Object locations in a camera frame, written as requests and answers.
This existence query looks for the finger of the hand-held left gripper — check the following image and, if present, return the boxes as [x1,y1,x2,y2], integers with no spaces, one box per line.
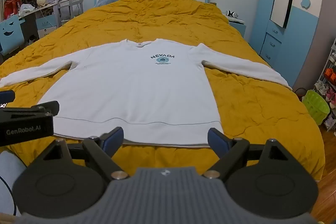
[30,100,60,117]
[0,90,15,104]

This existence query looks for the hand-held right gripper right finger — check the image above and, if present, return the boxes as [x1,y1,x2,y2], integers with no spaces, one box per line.
[203,127,292,183]

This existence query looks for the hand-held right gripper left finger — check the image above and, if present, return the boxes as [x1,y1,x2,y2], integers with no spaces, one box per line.
[42,127,130,183]

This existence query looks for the white printed sweatshirt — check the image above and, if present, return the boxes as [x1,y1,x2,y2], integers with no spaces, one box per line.
[0,39,293,147]

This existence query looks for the blue chair with face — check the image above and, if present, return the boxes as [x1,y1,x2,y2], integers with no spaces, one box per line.
[0,15,25,57]

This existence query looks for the white blue desk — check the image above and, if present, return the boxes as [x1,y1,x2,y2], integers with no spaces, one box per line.
[18,1,59,41]

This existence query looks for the red bag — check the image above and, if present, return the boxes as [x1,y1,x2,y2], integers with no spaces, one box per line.
[4,0,21,19]

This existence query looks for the white plastic bag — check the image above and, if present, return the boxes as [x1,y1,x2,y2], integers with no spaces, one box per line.
[19,3,36,15]

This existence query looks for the grey rolling rack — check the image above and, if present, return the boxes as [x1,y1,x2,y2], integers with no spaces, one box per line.
[58,0,84,28]

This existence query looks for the green plastic basket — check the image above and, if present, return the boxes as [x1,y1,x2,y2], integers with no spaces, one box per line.
[302,90,330,126]

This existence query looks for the blue nightstand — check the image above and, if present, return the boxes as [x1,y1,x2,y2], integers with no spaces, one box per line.
[227,17,247,39]

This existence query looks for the shoe rack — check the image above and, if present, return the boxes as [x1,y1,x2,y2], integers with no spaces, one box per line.
[314,38,336,132]

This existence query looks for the yellow quilted blanket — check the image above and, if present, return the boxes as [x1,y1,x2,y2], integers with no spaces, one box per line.
[0,0,326,184]

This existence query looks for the black cable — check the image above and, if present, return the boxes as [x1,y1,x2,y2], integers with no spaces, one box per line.
[0,175,18,216]

